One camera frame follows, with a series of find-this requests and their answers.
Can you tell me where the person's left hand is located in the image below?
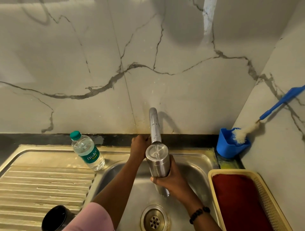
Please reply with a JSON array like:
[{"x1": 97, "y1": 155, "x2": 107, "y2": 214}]
[{"x1": 130, "y1": 135, "x2": 152, "y2": 163}]

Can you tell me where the person's right hand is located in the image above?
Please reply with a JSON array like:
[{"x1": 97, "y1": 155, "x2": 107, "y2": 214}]
[{"x1": 150, "y1": 154, "x2": 191, "y2": 201}]

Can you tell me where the stainless steel bottle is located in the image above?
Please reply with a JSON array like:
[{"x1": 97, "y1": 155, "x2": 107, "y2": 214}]
[{"x1": 145, "y1": 143, "x2": 170, "y2": 197}]

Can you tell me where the person's right forearm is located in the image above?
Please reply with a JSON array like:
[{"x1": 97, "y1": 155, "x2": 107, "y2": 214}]
[{"x1": 176, "y1": 188, "x2": 223, "y2": 231}]

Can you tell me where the person's left forearm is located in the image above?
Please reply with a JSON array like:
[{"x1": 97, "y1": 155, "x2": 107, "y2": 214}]
[{"x1": 92, "y1": 157, "x2": 143, "y2": 229}]

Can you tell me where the chrome sink faucet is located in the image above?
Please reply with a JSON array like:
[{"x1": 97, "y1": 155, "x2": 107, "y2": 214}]
[{"x1": 149, "y1": 107, "x2": 162, "y2": 145}]

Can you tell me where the sink drain strainer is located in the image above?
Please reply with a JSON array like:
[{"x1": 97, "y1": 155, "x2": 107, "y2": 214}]
[{"x1": 140, "y1": 205, "x2": 170, "y2": 231}]

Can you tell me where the clear plastic water bottle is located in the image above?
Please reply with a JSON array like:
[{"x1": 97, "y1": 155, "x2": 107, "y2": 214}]
[{"x1": 70, "y1": 131, "x2": 105, "y2": 171}]

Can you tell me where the blue plastic holder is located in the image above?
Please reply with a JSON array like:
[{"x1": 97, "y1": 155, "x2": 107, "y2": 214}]
[{"x1": 216, "y1": 128, "x2": 251, "y2": 159}]

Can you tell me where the pink sleeve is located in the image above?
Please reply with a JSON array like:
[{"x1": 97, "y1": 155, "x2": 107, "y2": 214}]
[{"x1": 62, "y1": 202, "x2": 115, "y2": 231}]

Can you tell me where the dark red cloth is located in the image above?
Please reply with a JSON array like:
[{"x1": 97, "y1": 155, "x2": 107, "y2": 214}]
[{"x1": 212, "y1": 173, "x2": 274, "y2": 231}]

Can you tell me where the stainless steel sink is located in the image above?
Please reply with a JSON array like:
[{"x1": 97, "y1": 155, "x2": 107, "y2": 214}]
[{"x1": 0, "y1": 144, "x2": 221, "y2": 231}]

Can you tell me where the black bottle lid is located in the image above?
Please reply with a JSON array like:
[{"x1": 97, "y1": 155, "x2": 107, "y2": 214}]
[{"x1": 41, "y1": 205, "x2": 75, "y2": 231}]

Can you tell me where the beige plastic basket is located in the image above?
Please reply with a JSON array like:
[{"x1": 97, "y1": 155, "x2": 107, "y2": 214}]
[{"x1": 208, "y1": 169, "x2": 293, "y2": 231}]

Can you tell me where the black bead bracelet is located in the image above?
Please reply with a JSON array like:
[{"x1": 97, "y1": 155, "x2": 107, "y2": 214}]
[{"x1": 189, "y1": 207, "x2": 211, "y2": 225}]

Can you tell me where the blue handled bottle brush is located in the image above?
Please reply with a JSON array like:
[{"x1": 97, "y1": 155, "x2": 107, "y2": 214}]
[{"x1": 232, "y1": 85, "x2": 305, "y2": 145}]

